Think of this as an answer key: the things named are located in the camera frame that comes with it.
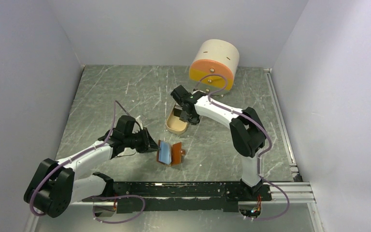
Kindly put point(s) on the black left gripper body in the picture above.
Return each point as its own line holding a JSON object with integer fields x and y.
{"x": 137, "y": 140}

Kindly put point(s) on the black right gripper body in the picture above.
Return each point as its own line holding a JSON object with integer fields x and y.
{"x": 191, "y": 118}

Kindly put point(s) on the beige oval card tray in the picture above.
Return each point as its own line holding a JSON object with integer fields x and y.
{"x": 173, "y": 122}

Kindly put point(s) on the brown leather card holder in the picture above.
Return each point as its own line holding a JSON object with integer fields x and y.
{"x": 170, "y": 154}

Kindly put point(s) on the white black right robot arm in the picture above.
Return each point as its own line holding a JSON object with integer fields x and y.
{"x": 247, "y": 131}

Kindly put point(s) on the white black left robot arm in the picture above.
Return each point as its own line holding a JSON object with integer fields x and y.
{"x": 58, "y": 183}

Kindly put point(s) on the round mini drawer cabinet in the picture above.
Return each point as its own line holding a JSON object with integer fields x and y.
{"x": 214, "y": 66}

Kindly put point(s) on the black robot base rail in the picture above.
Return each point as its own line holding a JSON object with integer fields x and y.
{"x": 187, "y": 196}

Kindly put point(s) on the aluminium frame rail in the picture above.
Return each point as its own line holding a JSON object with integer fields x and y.
{"x": 302, "y": 191}

